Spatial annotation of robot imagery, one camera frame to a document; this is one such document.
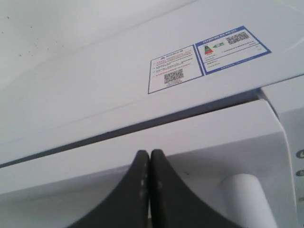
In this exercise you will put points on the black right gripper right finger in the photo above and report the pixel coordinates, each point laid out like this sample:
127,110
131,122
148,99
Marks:
173,204

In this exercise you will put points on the white microwave oven body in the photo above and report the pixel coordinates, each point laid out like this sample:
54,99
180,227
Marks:
76,72

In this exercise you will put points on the blue energy label sticker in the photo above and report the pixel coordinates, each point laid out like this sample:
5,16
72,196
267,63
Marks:
228,49

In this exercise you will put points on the blue bordered warning sticker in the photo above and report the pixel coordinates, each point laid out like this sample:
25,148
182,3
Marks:
174,68

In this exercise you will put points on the white microwave door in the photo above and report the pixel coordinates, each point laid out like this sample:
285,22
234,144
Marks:
56,190

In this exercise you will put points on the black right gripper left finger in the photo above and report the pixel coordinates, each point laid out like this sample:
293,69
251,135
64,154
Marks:
127,204

